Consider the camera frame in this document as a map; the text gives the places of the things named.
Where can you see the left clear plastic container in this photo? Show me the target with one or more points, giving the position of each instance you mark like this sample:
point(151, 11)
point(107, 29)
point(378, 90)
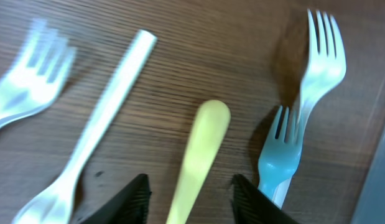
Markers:
point(370, 208)

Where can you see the light blue plastic fork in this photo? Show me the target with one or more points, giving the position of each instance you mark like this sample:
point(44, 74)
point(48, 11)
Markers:
point(281, 153)

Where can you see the white plastic fork far left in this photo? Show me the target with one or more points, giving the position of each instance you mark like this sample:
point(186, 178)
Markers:
point(38, 74)

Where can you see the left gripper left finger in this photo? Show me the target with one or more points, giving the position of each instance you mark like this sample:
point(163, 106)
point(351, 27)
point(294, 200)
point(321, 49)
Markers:
point(129, 206)

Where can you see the white plastic fork upside down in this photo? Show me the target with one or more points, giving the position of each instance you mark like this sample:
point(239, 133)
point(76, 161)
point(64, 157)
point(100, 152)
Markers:
point(55, 203)

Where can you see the white plastic fork near container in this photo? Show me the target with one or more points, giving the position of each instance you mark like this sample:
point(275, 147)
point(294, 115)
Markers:
point(326, 68)

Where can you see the yellow plastic fork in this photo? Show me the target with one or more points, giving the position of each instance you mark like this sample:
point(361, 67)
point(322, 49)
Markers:
point(206, 136)

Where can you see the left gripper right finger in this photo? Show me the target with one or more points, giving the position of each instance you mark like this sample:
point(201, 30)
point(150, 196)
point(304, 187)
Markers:
point(251, 206)

